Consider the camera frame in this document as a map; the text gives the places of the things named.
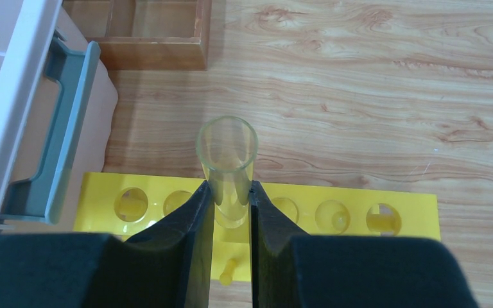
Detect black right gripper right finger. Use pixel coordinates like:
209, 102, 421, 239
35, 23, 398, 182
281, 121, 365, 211
249, 181, 478, 307

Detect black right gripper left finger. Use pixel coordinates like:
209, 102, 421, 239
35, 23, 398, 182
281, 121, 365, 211
0, 182, 214, 307

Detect clear glass test tube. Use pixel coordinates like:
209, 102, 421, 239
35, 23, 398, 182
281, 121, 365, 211
196, 115, 259, 229

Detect yellow test tube rack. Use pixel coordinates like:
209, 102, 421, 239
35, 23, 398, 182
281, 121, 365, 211
74, 173, 441, 285

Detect pink plastic storage bin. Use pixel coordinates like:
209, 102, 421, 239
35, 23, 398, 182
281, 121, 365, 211
0, 1, 117, 233

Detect wooden compartment tray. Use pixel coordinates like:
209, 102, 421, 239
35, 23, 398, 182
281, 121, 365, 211
62, 0, 212, 71

